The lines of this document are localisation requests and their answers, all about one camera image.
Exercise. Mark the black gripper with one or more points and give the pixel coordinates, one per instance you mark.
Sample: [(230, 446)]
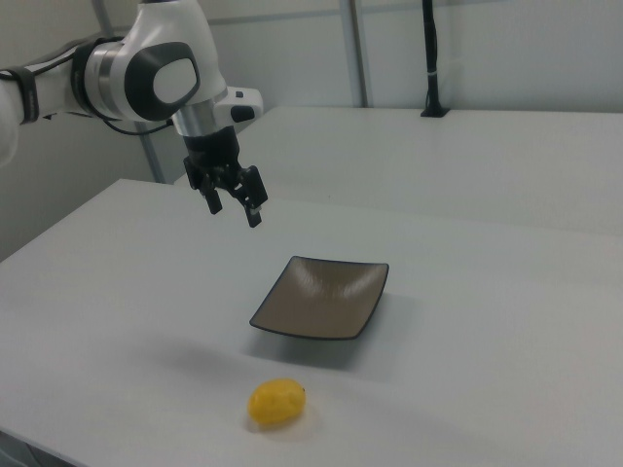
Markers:
[(214, 148)]

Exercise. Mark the black pole with base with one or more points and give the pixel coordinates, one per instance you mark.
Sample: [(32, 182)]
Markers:
[(432, 53)]

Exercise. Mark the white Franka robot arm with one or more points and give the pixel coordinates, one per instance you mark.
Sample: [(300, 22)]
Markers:
[(160, 29)]

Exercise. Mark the square brown ceramic plate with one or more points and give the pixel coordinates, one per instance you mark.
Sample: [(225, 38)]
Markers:
[(321, 301)]

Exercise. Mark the yellow lemon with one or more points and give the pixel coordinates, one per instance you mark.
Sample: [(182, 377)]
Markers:
[(276, 403)]

